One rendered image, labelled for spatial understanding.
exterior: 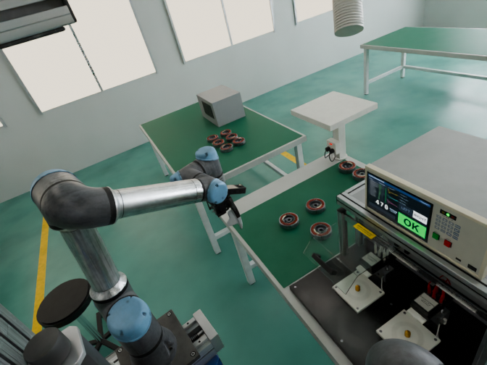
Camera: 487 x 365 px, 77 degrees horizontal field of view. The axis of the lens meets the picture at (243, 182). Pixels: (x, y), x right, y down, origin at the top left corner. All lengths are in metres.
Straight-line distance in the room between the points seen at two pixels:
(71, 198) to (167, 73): 4.61
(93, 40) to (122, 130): 1.32
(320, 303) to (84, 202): 1.04
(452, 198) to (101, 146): 4.94
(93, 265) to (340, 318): 0.95
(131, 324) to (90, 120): 4.48
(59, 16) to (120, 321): 0.80
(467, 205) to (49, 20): 1.02
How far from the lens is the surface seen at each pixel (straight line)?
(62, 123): 5.28
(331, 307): 1.44
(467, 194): 1.11
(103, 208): 0.79
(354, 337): 1.38
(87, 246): 0.97
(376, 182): 1.20
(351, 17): 2.00
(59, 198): 0.81
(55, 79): 5.15
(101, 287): 1.07
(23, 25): 0.43
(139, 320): 1.00
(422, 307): 1.29
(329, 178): 2.11
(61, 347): 0.65
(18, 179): 5.62
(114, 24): 5.13
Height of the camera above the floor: 1.99
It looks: 34 degrees down
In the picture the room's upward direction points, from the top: 15 degrees counter-clockwise
